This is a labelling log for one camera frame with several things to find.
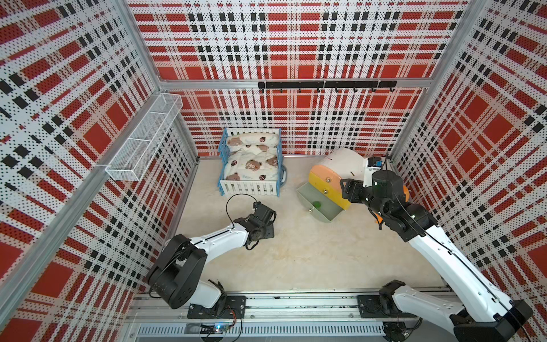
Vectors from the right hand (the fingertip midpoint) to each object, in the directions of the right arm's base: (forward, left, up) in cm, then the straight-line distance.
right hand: (352, 181), depth 71 cm
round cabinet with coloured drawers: (+8, +7, -21) cm, 23 cm away
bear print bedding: (+34, +42, -22) cm, 58 cm away
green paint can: (+8, +9, -27) cm, 30 cm away
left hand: (-4, +31, -28) cm, 42 cm away
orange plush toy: (+11, -32, -23) cm, 41 cm away
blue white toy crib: (+16, +40, -25) cm, 50 cm away
